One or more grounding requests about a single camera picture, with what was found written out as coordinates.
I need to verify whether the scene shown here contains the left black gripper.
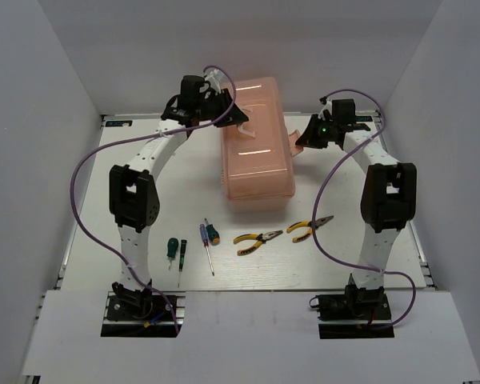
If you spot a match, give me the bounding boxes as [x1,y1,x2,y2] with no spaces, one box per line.
[195,88,248,128]

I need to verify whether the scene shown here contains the pink plastic toolbox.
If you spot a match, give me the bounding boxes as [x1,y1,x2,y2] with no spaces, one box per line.
[221,77,303,213]

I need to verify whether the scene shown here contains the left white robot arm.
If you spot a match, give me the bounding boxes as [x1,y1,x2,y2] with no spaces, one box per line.
[109,69,249,319]

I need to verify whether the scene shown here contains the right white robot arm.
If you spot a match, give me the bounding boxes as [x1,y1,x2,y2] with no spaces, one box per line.
[296,98,417,319]

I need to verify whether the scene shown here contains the right table corner label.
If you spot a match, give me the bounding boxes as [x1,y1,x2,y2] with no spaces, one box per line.
[356,116,373,122]

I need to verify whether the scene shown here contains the table corner label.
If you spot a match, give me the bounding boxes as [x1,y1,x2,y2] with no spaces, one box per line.
[105,120,133,127]
[356,116,373,122]

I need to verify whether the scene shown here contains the yellow needle-nose pliers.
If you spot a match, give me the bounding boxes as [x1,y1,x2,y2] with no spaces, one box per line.
[286,214,335,244]

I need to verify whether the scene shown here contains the left table corner label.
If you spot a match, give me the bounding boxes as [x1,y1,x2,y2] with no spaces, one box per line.
[105,120,133,127]

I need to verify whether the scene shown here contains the yellow combination pliers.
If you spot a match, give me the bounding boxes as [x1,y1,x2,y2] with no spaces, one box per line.
[233,230,283,256]

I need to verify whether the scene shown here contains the blue red long screwdriver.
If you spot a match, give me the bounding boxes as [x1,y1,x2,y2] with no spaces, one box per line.
[199,224,215,276]

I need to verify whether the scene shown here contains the green orange stubby screwdriver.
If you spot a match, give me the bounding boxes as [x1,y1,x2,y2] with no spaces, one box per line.
[204,218,220,246]

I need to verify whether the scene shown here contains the thin green precision screwdriver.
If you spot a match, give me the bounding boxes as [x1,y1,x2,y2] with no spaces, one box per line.
[178,239,187,287]

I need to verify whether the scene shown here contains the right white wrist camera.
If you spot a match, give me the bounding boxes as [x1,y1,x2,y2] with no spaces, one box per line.
[318,96,332,121]

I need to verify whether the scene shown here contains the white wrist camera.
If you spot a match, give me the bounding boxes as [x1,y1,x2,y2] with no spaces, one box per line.
[205,69,224,94]
[318,96,332,121]

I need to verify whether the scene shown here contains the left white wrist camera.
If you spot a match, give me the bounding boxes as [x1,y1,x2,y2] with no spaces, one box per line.
[205,69,224,94]

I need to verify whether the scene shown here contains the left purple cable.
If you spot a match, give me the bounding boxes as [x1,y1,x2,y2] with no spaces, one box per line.
[72,64,237,335]

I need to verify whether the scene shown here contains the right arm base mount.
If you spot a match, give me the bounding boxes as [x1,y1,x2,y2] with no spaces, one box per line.
[309,294,394,340]

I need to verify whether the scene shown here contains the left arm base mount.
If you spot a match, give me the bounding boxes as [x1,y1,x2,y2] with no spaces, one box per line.
[100,292,185,338]

